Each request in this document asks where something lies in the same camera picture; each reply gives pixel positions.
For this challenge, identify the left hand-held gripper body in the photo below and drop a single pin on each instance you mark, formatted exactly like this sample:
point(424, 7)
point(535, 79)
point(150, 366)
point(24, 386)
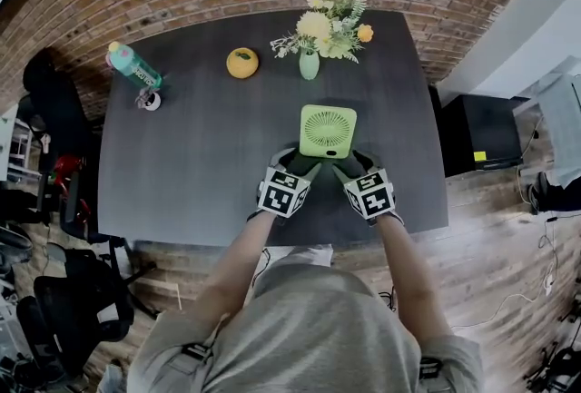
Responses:
point(279, 196)

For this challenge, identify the person's left forearm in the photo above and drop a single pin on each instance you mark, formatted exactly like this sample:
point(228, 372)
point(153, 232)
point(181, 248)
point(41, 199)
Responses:
point(236, 264)

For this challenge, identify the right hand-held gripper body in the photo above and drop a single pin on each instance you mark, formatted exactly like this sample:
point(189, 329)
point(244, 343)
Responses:
point(372, 196)

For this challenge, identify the black cabinet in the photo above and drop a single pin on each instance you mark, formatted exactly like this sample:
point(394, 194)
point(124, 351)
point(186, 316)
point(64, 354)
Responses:
point(481, 128)

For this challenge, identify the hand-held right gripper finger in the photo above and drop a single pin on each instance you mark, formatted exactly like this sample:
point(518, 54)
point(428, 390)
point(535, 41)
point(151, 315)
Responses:
point(367, 159)
point(343, 174)

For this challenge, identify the tall black office chair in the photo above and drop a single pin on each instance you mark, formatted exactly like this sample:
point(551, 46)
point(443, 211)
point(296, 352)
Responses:
point(54, 91)

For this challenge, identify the black mesh office chair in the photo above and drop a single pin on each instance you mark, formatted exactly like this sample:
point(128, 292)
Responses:
point(29, 323)
point(72, 305)

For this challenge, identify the red bag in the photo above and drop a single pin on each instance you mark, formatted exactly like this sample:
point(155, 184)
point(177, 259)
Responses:
point(68, 164)

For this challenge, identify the orange fruit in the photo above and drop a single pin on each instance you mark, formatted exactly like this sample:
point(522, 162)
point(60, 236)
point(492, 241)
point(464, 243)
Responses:
point(242, 63)

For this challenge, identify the small green desk fan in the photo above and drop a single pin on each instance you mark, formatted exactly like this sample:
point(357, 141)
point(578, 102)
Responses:
point(327, 130)

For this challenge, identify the person's right forearm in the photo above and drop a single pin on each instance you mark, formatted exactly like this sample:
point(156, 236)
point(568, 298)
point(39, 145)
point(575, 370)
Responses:
point(408, 273)

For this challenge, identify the teal water bottle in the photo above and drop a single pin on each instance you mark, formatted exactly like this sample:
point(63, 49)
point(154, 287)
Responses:
point(134, 66)

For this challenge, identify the yellow flower bouquet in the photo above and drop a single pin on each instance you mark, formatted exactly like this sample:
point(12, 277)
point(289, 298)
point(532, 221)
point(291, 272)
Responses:
point(318, 26)

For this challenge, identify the person's grey shirt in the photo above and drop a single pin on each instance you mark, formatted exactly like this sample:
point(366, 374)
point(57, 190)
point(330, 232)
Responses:
point(313, 336)

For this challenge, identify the person's grey trousers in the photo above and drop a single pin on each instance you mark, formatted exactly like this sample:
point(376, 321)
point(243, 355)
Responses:
point(304, 255)

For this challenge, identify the pale green vase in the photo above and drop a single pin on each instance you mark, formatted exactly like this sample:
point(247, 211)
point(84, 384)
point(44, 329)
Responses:
point(309, 66)

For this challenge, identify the small potted plant white pot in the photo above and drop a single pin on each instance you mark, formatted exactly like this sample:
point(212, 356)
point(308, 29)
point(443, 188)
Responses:
point(152, 101)

